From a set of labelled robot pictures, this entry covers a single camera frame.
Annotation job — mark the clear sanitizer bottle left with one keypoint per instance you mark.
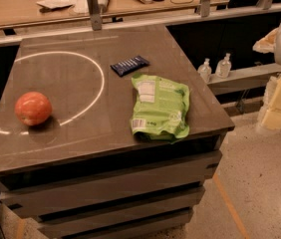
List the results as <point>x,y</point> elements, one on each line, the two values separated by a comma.
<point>204,70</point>

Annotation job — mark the white paper sheets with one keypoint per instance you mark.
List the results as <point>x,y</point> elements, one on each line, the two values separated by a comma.
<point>77,6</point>

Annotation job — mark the green rice chip bag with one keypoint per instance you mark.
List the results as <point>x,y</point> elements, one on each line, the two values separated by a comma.
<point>160,109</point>

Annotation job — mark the red apple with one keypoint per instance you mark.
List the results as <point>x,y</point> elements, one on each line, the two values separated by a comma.
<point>33,108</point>

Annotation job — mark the dark blue snack bar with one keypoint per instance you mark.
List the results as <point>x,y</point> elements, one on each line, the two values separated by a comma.
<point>125,67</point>

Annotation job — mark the grey metal bracket post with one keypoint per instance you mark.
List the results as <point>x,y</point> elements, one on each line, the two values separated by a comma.
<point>95,17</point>

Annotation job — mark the grey drawer cabinet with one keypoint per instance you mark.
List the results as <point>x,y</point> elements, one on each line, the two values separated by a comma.
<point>82,173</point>

